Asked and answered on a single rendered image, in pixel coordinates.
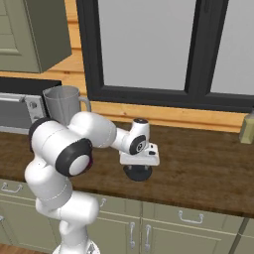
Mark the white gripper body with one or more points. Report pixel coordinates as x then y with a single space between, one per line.
139 160

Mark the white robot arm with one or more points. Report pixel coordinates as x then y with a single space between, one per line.
56 145

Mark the black round blender lid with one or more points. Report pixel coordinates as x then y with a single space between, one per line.
137 174

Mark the grey blender jar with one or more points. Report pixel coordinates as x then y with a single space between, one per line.
61 102

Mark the olive green drawer front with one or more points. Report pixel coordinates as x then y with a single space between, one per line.
20 195
215 220
122 205

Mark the olive green cupboard door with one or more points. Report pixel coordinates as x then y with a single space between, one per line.
112 236
191 239
23 228

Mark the pale green bottle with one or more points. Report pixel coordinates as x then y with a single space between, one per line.
247 130

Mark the black framed window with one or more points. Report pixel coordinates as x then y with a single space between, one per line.
198 49

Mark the silver toaster oven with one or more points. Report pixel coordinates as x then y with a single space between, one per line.
16 109

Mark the olive green wall cupboard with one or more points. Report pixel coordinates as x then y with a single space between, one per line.
31 33

